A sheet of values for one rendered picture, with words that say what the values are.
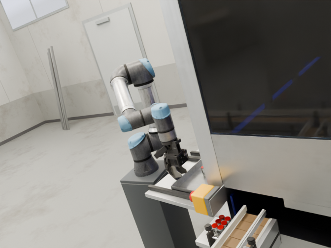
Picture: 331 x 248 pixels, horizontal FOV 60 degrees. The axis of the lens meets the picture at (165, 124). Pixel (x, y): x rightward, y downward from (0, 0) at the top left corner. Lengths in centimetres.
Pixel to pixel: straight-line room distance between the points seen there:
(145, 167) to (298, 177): 104
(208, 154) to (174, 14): 44
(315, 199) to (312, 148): 15
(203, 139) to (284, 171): 26
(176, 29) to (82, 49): 612
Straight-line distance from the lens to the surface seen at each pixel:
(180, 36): 86
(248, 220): 99
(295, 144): 80
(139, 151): 168
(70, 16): 697
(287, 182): 88
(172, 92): 582
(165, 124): 117
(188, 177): 137
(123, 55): 617
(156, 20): 566
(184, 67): 87
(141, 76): 156
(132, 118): 126
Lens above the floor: 155
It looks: 18 degrees down
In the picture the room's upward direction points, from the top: 16 degrees counter-clockwise
